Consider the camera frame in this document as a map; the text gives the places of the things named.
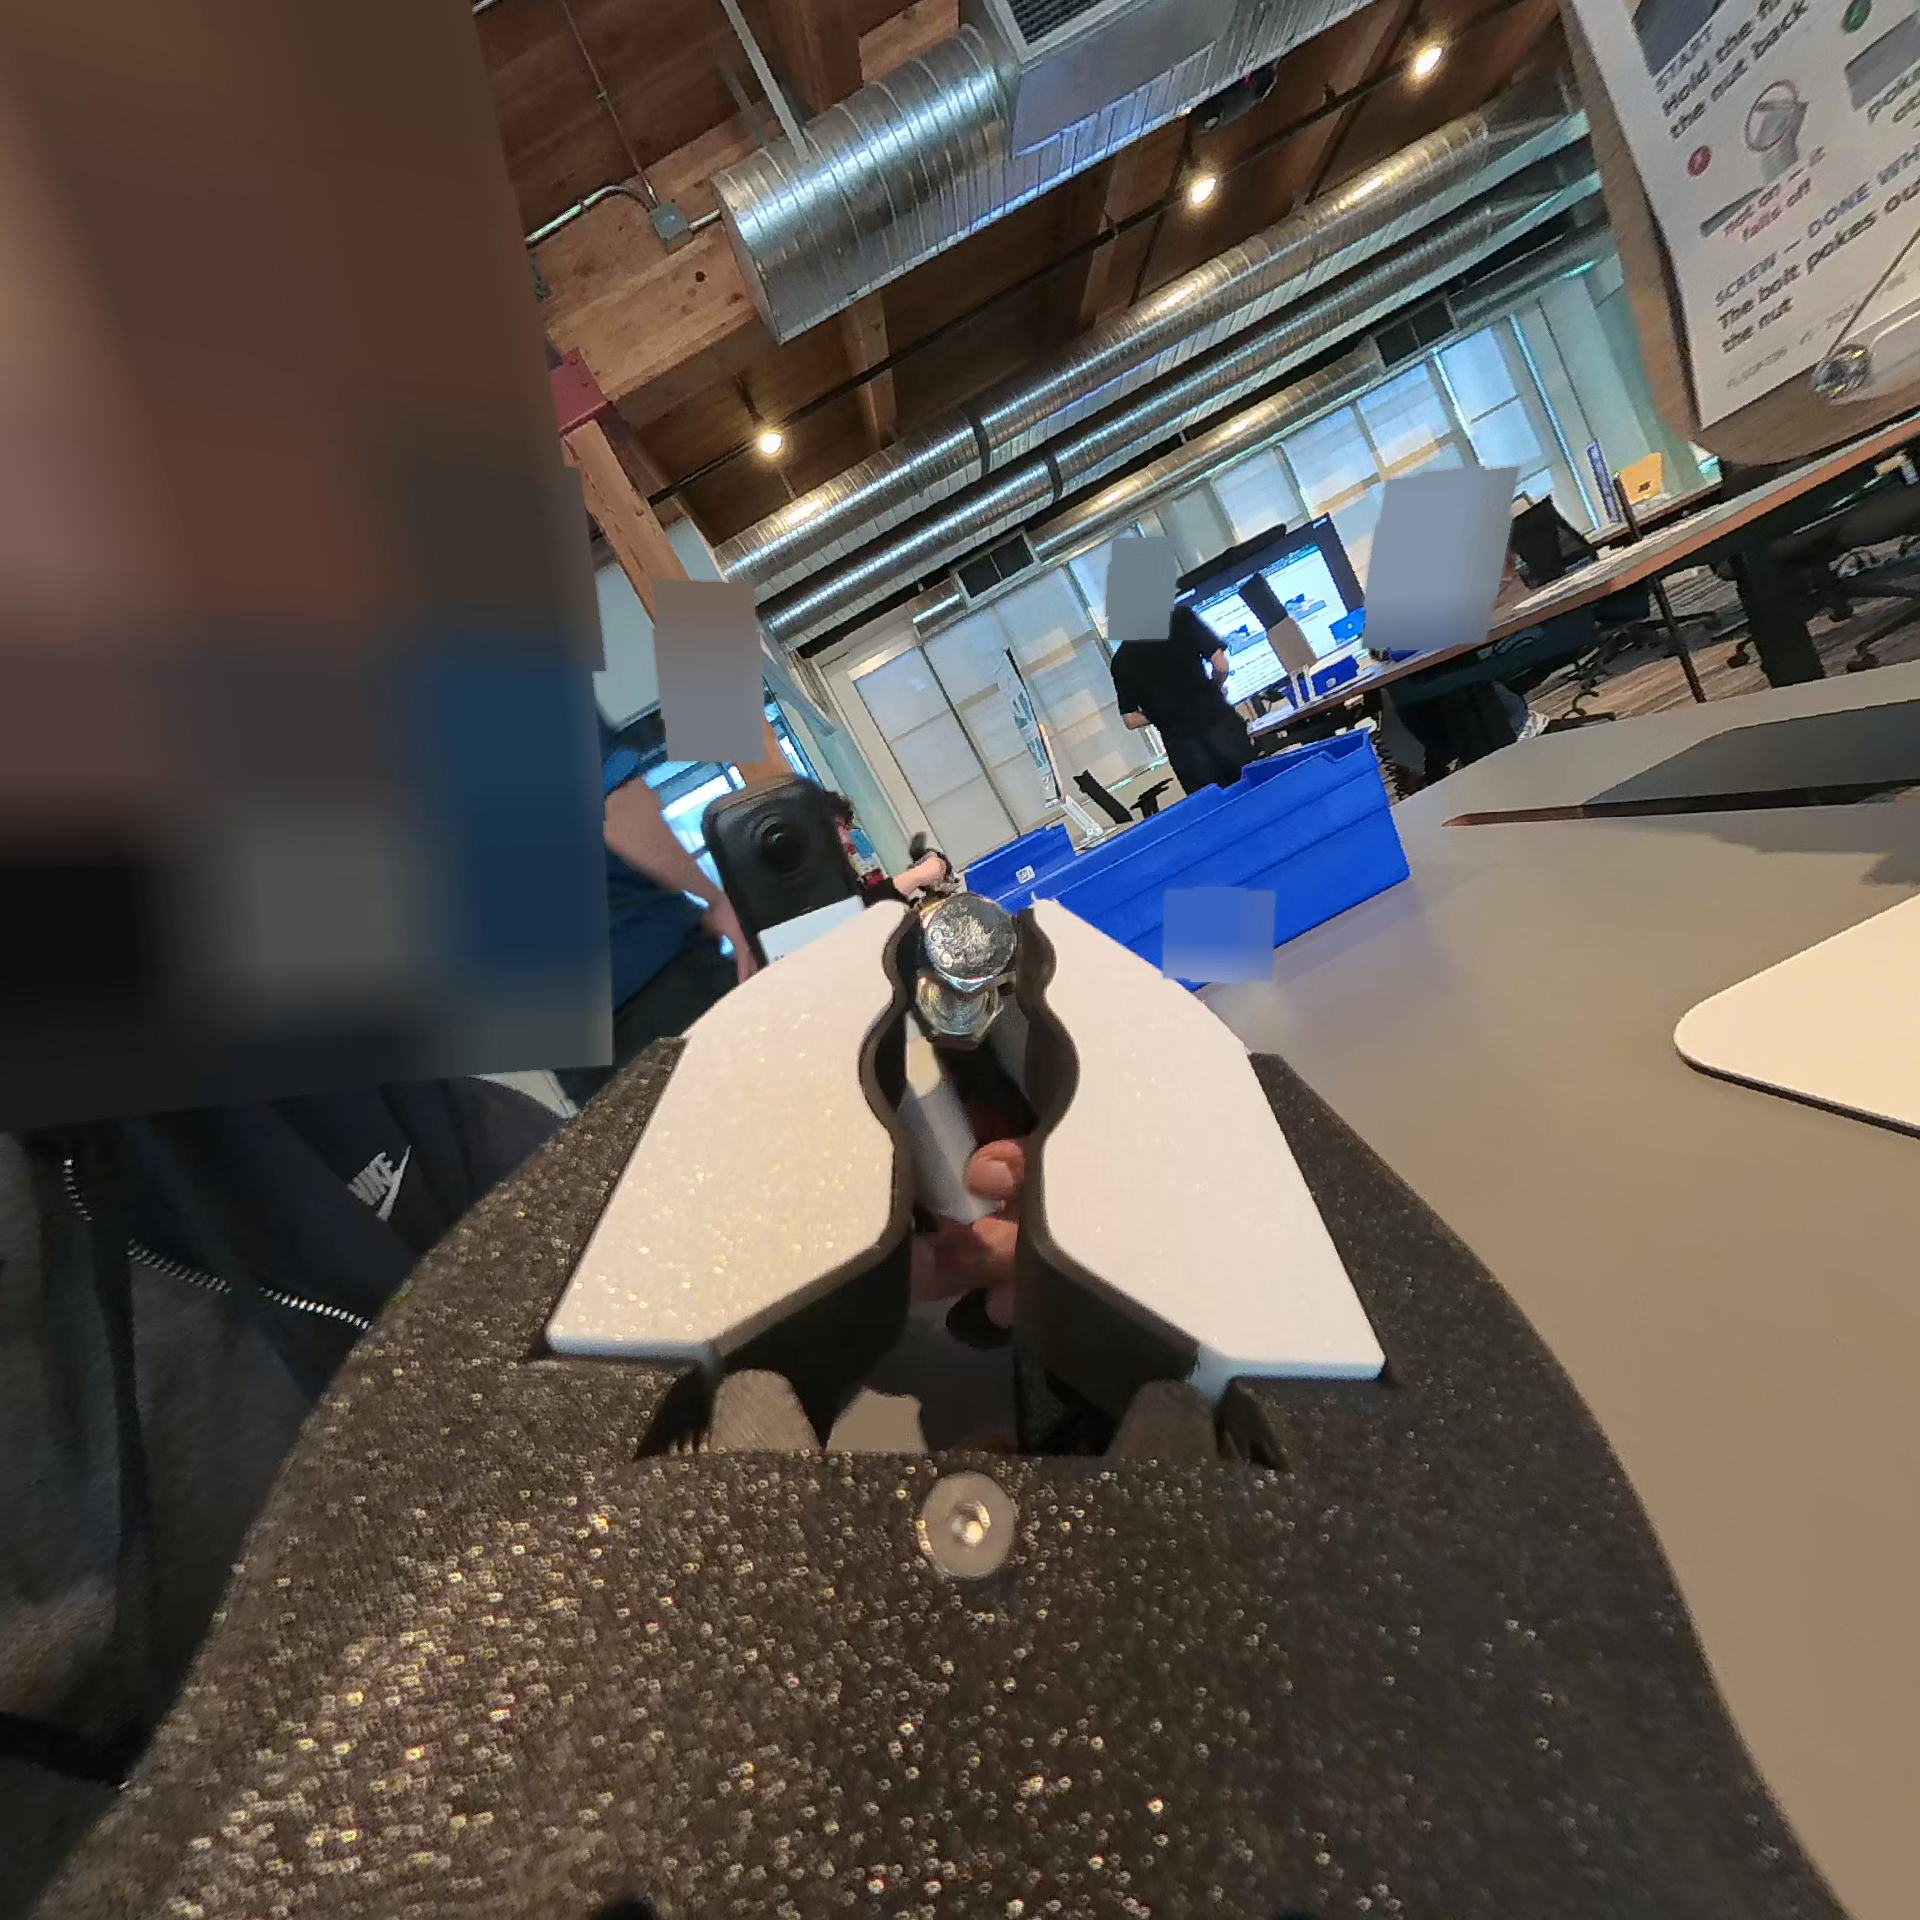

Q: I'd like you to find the wooden sign board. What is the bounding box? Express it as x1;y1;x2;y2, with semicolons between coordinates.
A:
1562;0;1920;468

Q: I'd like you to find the person's dark jacket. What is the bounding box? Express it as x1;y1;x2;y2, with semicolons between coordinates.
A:
0;1070;601;1773

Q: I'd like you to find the metal hex bolt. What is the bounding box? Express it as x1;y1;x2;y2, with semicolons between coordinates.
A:
919;891;1026;991

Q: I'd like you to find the roll-up banner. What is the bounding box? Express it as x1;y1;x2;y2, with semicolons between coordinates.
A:
1004;652;1057;818

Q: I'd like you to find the brown top office desk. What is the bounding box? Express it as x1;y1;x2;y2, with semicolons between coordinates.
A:
1244;421;1920;720

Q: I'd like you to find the black office chair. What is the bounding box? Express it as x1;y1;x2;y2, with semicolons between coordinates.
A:
1509;497;1600;602

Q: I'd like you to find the large display screen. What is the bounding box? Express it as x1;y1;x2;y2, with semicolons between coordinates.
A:
1174;513;1369;707

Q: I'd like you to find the rectangular metal air vent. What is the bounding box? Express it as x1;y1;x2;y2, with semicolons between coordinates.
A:
984;0;1382;154

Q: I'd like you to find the long spiral air duct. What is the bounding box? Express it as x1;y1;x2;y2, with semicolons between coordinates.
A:
759;291;1503;647
719;110;1593;579

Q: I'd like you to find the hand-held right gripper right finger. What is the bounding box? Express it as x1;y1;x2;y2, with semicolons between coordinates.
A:
1014;897;1384;1454

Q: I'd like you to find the white stand base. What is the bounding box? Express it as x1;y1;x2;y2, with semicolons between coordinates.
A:
1675;891;1920;1132

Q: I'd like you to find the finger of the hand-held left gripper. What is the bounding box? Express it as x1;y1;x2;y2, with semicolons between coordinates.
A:
895;1077;1026;1223

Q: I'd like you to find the small blue plastic bin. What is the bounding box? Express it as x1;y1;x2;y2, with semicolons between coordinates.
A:
962;833;1084;904

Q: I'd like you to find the large blue plastic bin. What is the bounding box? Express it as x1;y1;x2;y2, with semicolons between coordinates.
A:
1036;732;1410;985

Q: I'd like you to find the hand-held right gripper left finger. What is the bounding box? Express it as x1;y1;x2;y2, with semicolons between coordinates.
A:
550;904;919;1454

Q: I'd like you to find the wide spiral air duct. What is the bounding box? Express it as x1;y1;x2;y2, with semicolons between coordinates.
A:
713;26;1008;341

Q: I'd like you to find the printed instruction sheet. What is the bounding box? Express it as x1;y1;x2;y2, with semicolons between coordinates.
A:
1567;0;1920;428

